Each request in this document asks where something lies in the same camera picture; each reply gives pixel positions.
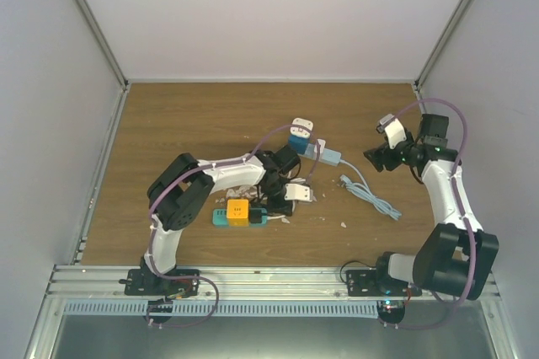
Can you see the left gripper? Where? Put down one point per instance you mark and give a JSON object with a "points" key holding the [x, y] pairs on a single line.
{"points": [[280, 208]]}

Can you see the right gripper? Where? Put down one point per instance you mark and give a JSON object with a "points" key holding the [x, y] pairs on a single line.
{"points": [[377, 155]]}

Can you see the teal power strip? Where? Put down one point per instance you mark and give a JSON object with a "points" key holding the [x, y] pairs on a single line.
{"points": [[219, 219]]}

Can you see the yellow cube socket adapter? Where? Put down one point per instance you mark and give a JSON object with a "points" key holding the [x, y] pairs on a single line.
{"points": [[237, 212]]}

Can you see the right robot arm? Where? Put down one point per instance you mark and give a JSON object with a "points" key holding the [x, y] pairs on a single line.
{"points": [[458, 255]]}

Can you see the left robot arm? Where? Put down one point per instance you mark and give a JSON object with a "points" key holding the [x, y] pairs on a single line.
{"points": [[178, 194]]}

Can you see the black power adapter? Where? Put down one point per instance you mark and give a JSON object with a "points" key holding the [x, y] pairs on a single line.
{"points": [[257, 217]]}

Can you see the blue cube adapter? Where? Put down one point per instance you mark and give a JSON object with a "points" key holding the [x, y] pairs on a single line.
{"points": [[298, 144]]}

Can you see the light blue power strip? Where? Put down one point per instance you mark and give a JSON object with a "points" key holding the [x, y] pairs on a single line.
{"points": [[328, 156]]}

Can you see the white cube adapter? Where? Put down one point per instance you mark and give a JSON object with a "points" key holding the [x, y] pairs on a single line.
{"points": [[301, 128]]}

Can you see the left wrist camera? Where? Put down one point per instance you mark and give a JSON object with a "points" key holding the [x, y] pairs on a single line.
{"points": [[298, 192]]}

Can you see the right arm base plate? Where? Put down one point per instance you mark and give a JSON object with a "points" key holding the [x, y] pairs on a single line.
{"points": [[374, 281]]}

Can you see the slotted cable duct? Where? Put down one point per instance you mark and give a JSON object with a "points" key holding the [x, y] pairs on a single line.
{"points": [[225, 308]]}

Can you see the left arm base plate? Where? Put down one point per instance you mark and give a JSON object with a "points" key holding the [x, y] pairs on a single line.
{"points": [[142, 282]]}

